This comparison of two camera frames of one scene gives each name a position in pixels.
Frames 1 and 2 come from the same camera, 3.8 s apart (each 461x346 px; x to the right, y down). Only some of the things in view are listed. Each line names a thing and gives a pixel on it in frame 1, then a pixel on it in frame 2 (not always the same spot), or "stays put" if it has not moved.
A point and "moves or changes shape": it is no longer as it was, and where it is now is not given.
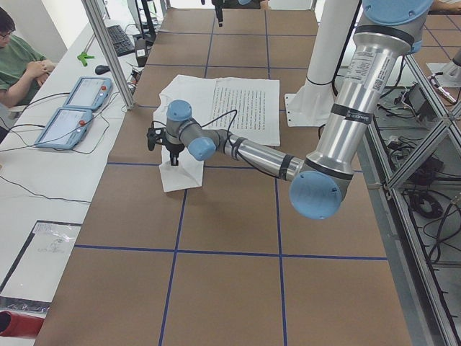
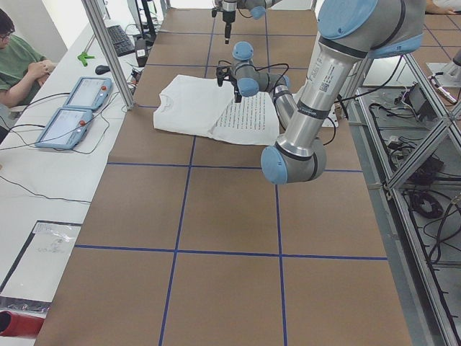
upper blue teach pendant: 89,93 stays put
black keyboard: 122,42 stays put
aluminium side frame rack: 411,160 stays put
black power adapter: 141,52 stays put
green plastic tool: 83,56 stays put
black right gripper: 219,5 -> 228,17
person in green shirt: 23,69 stays put
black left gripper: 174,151 -> 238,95
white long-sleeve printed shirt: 248,107 moves or changes shape
